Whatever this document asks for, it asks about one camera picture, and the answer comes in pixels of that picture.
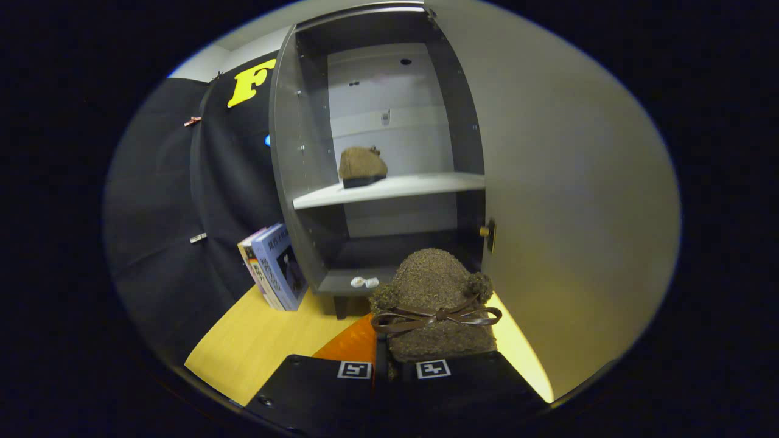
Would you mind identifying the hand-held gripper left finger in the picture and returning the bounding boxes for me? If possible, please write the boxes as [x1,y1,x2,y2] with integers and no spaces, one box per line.
[243,312,390,438]

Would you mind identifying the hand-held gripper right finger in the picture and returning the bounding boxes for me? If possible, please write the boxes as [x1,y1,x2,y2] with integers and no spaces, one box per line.
[389,351,548,438]

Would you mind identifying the brown fuzzy shoe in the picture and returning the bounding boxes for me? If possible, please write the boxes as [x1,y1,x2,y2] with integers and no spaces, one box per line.
[338,146,388,189]
[369,248,503,364]

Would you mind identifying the beige shoe cabinet door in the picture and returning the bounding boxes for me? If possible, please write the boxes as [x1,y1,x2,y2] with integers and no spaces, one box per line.
[426,0,681,403]

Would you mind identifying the grey shoe cabinet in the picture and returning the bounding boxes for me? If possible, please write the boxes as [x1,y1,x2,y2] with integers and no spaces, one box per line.
[269,2,487,320]

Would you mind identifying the blue cover book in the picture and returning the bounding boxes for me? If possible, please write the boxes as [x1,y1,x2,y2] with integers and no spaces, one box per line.
[251,223,309,312]

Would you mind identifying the black backdrop cloth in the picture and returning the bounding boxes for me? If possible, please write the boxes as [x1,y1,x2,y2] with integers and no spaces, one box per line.
[103,52,293,366]

